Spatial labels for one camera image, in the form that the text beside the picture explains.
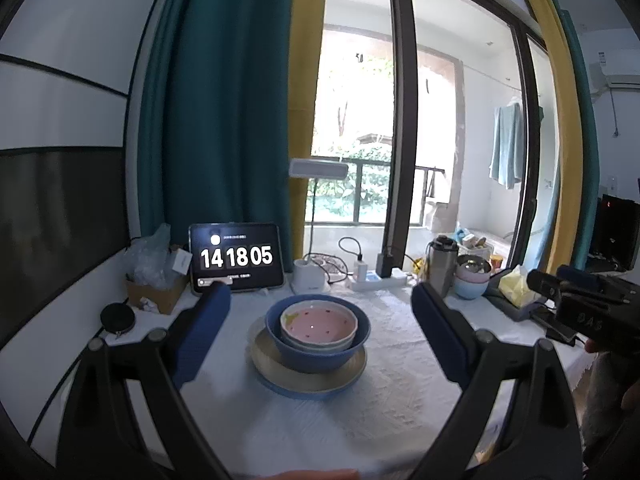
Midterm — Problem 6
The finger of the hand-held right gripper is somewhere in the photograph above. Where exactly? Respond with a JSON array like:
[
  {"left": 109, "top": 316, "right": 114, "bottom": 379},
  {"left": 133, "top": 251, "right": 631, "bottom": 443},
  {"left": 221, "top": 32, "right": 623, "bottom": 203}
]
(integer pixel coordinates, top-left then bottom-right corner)
[
  {"left": 527, "top": 269, "right": 568, "bottom": 306},
  {"left": 556, "top": 264, "right": 631, "bottom": 306}
]

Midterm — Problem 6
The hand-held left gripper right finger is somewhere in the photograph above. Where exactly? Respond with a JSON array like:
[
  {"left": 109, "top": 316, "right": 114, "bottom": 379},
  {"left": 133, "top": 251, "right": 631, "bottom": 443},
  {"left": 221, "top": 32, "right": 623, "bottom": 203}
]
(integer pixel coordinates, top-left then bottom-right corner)
[{"left": 411, "top": 281, "right": 586, "bottom": 480}]

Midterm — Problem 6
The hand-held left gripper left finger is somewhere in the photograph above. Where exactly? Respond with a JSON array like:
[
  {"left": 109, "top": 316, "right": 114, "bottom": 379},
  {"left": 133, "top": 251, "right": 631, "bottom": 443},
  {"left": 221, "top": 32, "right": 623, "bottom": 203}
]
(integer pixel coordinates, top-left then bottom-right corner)
[{"left": 55, "top": 282, "right": 233, "bottom": 480}]

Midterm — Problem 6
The cream plate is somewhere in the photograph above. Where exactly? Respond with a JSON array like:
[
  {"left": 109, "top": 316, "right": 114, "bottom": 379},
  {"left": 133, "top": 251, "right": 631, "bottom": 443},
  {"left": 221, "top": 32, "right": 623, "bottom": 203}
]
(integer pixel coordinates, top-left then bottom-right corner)
[{"left": 249, "top": 327, "right": 368, "bottom": 395}]

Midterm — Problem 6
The pink spotted bowl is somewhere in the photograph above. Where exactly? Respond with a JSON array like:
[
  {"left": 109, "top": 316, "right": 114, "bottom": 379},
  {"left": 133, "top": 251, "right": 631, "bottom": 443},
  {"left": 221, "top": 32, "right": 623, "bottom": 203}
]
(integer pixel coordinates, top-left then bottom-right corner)
[{"left": 279, "top": 300, "right": 359, "bottom": 348}]

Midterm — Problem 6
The dark blue bowl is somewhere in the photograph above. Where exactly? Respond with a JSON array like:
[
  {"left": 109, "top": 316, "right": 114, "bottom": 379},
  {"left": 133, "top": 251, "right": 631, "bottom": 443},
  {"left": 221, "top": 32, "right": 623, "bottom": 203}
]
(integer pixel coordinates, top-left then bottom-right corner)
[{"left": 265, "top": 294, "right": 372, "bottom": 375}]

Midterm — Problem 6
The person's right hand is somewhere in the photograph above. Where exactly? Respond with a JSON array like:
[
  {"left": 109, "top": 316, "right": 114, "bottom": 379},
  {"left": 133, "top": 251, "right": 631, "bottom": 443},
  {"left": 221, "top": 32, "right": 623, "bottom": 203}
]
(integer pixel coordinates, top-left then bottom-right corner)
[{"left": 584, "top": 338, "right": 640, "bottom": 412}]

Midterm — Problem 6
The person's left hand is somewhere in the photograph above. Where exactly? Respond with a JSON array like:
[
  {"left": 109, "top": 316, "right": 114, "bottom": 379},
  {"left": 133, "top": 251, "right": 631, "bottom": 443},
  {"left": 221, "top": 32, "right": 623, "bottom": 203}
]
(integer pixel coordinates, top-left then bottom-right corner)
[{"left": 272, "top": 468, "right": 362, "bottom": 480}]

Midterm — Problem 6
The yellow tissue pack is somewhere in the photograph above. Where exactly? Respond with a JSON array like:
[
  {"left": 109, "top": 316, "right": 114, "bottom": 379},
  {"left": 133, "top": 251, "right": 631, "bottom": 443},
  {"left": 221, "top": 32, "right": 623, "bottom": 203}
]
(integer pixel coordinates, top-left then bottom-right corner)
[{"left": 499, "top": 266, "right": 543, "bottom": 307}]

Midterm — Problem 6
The light blue bowl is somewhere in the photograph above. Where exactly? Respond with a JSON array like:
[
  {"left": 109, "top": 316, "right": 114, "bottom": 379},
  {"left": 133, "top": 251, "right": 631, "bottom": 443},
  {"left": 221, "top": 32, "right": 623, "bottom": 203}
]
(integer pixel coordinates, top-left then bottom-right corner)
[{"left": 452, "top": 272, "right": 491, "bottom": 301}]

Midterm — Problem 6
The open cardboard box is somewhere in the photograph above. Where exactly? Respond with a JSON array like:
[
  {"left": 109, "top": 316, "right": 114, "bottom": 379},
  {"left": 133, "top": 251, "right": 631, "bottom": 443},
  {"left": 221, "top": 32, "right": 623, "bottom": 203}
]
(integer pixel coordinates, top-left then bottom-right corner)
[{"left": 124, "top": 272, "right": 193, "bottom": 316}]

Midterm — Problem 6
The steel tumbler with black lid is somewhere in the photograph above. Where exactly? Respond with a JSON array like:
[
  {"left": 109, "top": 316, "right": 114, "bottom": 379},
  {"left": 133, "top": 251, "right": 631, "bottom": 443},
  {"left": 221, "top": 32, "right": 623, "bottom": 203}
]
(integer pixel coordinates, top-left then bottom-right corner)
[{"left": 426, "top": 234, "right": 460, "bottom": 300}]

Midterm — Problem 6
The black computer case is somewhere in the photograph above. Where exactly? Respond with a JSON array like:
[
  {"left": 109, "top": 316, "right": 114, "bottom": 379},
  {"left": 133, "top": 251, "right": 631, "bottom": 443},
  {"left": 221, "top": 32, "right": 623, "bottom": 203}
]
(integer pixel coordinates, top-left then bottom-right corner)
[{"left": 590, "top": 192, "right": 640, "bottom": 271}]

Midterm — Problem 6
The pink steel-lined bowl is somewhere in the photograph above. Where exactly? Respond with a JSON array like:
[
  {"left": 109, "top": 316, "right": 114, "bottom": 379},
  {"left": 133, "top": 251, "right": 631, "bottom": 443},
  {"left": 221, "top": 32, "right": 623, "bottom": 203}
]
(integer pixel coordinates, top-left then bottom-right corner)
[{"left": 454, "top": 255, "right": 492, "bottom": 285}]

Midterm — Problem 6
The white plastic basket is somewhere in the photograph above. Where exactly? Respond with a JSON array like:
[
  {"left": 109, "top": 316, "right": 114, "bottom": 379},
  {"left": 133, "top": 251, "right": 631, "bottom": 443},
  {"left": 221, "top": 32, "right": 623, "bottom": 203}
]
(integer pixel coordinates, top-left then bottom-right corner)
[{"left": 457, "top": 237, "right": 508, "bottom": 261}]

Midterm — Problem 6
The small white box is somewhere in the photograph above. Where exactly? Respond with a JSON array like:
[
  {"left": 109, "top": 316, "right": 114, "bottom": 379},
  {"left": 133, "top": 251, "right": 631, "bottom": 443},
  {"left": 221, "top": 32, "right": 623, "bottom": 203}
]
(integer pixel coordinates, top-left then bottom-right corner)
[{"left": 170, "top": 249, "right": 193, "bottom": 276}]

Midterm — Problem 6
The white power strip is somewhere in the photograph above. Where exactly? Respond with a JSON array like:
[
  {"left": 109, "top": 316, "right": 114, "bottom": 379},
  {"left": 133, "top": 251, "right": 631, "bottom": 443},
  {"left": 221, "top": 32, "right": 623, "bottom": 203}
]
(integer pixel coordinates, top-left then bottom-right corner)
[{"left": 350, "top": 268, "right": 407, "bottom": 291}]

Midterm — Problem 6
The tablet with clock display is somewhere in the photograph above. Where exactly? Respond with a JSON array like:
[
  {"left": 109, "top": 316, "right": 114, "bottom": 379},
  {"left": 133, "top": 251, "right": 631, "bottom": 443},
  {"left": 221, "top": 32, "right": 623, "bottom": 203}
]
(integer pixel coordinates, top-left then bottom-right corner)
[{"left": 188, "top": 222, "right": 286, "bottom": 296}]

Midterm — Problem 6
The black round case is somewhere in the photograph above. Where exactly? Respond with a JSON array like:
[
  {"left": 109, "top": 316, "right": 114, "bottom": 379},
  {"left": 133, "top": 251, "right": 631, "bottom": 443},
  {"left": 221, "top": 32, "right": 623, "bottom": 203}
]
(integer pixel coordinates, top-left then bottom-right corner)
[{"left": 100, "top": 302, "right": 136, "bottom": 333}]

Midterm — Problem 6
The yellow curtain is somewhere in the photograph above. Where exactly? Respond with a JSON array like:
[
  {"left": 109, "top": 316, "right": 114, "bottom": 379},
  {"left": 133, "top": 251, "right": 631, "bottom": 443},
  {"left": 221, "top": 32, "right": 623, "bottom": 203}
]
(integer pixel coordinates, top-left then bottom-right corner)
[{"left": 515, "top": 0, "right": 586, "bottom": 281}]

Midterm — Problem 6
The hanging light blue towel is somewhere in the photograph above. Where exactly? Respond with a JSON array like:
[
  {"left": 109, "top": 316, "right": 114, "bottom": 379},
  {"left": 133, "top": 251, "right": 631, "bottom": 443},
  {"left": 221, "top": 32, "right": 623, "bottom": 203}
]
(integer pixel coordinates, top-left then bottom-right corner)
[{"left": 488, "top": 102, "right": 524, "bottom": 191}]

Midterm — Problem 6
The white textured tablecloth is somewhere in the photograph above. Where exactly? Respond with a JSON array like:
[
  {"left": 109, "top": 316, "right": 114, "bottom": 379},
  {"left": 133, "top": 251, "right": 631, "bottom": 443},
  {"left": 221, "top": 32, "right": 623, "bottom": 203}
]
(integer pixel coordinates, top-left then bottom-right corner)
[{"left": 30, "top": 280, "right": 601, "bottom": 480}]

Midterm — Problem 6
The balcony railing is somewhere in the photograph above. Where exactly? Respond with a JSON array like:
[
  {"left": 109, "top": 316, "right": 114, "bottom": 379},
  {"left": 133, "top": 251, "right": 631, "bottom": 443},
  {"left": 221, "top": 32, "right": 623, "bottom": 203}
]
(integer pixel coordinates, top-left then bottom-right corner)
[{"left": 309, "top": 156, "right": 453, "bottom": 226}]

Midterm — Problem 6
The white air conditioner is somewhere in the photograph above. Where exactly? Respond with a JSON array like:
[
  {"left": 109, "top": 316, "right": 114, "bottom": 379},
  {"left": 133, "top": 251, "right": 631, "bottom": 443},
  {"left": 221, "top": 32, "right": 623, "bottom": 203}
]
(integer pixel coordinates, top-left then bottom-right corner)
[{"left": 587, "top": 47, "right": 640, "bottom": 96}]

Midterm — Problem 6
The black charger cable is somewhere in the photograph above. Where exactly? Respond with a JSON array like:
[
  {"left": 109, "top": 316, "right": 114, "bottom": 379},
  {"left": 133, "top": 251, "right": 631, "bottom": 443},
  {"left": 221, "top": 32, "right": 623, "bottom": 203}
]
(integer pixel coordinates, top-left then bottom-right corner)
[{"left": 338, "top": 236, "right": 365, "bottom": 263}]

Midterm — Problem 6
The dark door frame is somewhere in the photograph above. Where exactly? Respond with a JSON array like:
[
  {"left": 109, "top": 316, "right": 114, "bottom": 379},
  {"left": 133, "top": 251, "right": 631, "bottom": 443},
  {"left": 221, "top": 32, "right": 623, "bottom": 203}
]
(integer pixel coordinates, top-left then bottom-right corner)
[
  {"left": 512, "top": 25, "right": 543, "bottom": 281},
  {"left": 382, "top": 0, "right": 420, "bottom": 273}
]

